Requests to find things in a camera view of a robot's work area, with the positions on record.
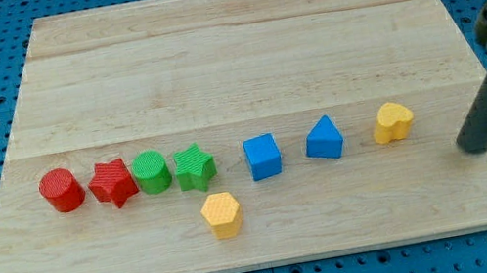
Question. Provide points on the yellow heart block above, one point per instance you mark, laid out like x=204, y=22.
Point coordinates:
x=393, y=123

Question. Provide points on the yellow hexagon block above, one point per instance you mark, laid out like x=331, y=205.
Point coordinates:
x=224, y=215

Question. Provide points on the blue triangle block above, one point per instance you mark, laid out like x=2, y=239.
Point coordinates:
x=324, y=140

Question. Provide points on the blue cube block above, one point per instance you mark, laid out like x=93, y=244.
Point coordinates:
x=263, y=156

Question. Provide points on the green star block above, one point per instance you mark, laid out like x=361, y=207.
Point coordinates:
x=194, y=168

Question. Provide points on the wooden board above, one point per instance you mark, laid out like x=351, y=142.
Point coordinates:
x=111, y=82

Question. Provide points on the green cylinder block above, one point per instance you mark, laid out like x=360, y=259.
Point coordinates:
x=151, y=172

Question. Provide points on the red star block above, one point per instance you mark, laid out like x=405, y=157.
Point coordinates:
x=112, y=182

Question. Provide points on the red cylinder block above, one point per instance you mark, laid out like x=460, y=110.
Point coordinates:
x=60, y=189

